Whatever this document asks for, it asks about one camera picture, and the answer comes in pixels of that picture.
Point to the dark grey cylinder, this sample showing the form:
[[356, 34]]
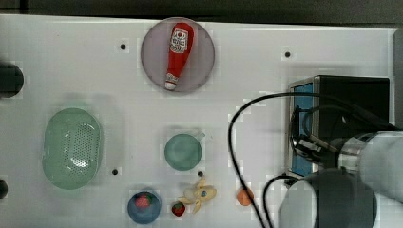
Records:
[[3, 189]]

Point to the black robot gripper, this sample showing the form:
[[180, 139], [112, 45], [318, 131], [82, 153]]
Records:
[[311, 153]]

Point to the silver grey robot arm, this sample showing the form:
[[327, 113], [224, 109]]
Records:
[[364, 191]]

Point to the peeled banana toy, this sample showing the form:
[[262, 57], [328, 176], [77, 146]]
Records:
[[199, 194]]

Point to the grey round plate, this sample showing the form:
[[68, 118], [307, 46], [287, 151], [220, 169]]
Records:
[[154, 55]]

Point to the green metal cup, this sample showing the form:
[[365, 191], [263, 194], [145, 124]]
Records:
[[183, 152]]

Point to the blue small bowl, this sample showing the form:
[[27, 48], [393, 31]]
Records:
[[147, 215]]

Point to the green oval colander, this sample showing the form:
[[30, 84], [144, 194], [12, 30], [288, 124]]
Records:
[[72, 148]]

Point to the orange fruit toy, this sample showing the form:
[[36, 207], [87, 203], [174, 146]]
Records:
[[244, 197]]

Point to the black silver toaster oven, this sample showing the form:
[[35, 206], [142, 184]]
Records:
[[336, 108]]

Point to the black round pot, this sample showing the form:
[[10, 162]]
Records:
[[11, 80]]

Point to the pink strawberry toy in bowl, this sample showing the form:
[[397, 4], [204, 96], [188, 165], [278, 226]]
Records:
[[142, 201]]

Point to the red plush ketchup bottle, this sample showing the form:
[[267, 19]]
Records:
[[180, 47]]

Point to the red strawberry toy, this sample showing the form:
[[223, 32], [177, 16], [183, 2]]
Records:
[[178, 209]]

